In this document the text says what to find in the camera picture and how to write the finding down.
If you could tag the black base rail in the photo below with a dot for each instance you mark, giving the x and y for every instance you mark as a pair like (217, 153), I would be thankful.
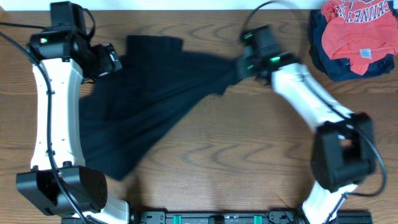
(273, 216)

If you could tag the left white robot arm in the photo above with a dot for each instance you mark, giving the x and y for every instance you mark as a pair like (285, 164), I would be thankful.
(59, 183)

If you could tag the navy blue garment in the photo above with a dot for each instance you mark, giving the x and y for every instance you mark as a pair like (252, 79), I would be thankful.
(339, 69)

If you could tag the red printed t-shirt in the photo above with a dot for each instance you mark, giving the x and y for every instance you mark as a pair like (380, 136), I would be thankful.
(362, 31)

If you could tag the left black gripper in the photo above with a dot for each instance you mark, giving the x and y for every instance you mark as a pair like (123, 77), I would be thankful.
(108, 64)

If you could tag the black t-shirt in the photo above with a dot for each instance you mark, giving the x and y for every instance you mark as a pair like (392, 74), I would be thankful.
(128, 111)

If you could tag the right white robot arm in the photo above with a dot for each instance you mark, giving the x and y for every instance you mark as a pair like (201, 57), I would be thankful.
(342, 156)

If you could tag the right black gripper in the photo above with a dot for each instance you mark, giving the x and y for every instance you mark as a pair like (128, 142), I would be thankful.
(245, 71)

